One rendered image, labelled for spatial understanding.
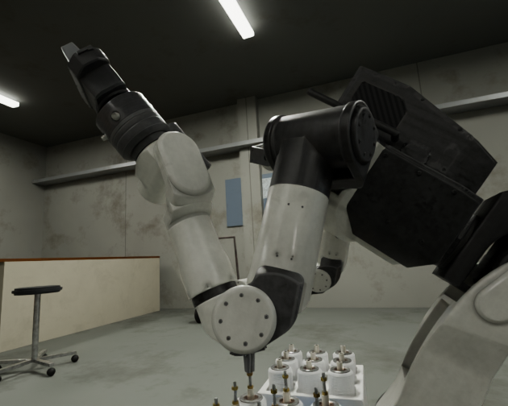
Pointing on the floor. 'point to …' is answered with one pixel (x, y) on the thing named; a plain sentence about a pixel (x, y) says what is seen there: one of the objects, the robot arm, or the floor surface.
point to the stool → (33, 337)
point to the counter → (10, 308)
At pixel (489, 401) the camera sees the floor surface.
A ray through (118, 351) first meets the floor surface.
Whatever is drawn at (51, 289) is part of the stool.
